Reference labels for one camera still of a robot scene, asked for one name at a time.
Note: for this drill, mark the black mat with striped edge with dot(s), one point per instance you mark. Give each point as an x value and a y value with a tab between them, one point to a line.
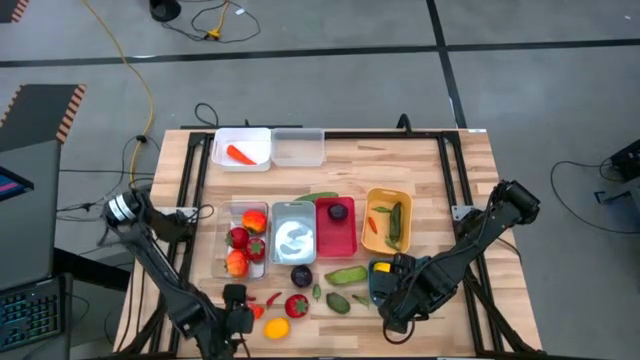
10	9
35	115

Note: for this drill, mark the clear plastic bin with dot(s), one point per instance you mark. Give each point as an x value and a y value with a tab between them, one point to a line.
222	215

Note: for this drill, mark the pink plastic basket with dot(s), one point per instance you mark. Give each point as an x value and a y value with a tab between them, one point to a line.
336	240

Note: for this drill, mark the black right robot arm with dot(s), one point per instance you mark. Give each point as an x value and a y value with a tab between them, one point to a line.
470	245

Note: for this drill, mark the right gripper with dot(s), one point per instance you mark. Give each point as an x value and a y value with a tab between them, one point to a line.
412	295

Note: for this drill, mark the green pea pod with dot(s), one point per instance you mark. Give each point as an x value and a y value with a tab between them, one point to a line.
360	299
381	209
391	244

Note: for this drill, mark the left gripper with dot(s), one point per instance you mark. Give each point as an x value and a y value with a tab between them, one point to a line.
240	320

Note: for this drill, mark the red tomato with green leaf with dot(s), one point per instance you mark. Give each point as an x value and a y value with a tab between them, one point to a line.
296	306

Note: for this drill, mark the red round fruit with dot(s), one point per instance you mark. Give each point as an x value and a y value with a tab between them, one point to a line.
238	238

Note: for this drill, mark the black backlit keyboard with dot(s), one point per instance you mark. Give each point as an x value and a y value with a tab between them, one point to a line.
30	315

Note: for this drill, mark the frosted clear plastic basket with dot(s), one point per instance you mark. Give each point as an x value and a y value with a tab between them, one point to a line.
297	147

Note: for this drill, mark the yellow plastic basket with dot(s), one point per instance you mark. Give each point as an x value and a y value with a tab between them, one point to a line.
370	240

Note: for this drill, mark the yellow orange round fruit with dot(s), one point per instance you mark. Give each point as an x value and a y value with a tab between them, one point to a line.
276	328

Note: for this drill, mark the black floor equipment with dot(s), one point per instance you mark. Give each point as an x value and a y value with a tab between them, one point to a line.
625	162

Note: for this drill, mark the small red chili pepper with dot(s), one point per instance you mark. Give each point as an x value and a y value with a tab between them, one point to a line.
372	225
250	298

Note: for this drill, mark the small green pepper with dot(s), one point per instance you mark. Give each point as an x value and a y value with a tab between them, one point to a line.
316	292

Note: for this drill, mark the white plastic basket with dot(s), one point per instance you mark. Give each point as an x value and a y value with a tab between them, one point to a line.
250	137

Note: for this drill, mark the green avocado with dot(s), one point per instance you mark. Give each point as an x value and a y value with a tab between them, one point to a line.
338	303

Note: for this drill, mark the small red orange pepper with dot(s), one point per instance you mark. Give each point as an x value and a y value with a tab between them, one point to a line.
257	311

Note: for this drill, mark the grey metal mounting plate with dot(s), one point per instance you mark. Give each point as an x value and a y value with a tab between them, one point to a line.
190	212
462	212

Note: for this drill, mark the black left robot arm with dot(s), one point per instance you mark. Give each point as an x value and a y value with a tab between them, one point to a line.
155	260

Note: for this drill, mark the light green bumpy gourd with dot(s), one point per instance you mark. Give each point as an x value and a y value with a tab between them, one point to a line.
346	275

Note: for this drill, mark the yellow power plug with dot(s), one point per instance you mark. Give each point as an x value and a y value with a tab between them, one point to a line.
214	34

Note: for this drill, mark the red strawberry green leaves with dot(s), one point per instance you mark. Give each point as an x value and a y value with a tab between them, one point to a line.
255	250

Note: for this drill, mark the long light green cucumber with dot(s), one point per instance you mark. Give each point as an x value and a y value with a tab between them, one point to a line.
316	196

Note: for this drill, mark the black round stand base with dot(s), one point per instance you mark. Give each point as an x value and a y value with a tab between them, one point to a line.
165	9

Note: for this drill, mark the long red chili pepper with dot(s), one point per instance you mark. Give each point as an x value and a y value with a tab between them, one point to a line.
273	299

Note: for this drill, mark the black aluminium table frame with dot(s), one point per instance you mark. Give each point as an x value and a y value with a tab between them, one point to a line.
380	135

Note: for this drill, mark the dark purple cabbage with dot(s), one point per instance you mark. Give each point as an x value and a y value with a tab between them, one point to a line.
338	212
301	276

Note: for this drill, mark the pale grey plastic basket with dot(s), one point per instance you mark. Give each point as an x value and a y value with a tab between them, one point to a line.
295	209

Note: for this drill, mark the orange carrot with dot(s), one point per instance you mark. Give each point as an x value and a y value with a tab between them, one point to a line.
240	155

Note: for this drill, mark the dark green cucumber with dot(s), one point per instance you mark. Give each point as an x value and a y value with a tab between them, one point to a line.
395	222

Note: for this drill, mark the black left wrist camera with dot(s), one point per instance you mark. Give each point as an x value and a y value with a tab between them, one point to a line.
234	294

